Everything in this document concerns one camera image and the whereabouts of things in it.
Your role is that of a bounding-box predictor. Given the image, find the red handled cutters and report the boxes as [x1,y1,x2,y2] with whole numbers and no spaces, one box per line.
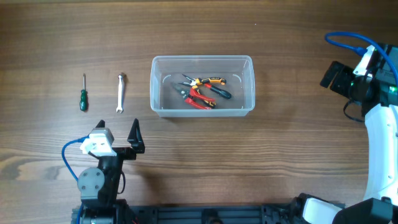
[172,83,216,110]

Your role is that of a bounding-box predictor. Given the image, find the orange black needle-nose pliers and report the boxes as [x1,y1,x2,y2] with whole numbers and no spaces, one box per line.
[180,74,226,105]

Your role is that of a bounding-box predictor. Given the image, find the red black awl screwdriver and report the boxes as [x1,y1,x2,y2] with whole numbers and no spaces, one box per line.
[205,83,232,99]

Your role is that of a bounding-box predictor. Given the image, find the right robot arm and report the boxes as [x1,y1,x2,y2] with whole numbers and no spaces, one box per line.
[288,44,397,223]

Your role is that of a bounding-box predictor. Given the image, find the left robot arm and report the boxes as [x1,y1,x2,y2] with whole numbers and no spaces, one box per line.
[71,119,145,224]

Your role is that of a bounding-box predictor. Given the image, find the clear plastic container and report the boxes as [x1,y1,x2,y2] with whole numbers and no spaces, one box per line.
[150,55,256,118]

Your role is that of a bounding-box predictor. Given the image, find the silver combination wrench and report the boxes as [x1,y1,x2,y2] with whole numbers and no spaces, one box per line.
[116,73,125,113]

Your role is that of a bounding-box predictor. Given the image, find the left blue cable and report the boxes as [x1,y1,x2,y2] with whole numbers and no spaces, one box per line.
[60,136,91,224]

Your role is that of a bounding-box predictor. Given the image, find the green handled screwdriver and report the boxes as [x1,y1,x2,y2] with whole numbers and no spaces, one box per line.
[80,73,88,111]

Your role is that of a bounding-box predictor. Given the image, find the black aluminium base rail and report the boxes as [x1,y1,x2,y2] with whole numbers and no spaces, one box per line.
[71,203,348,224]

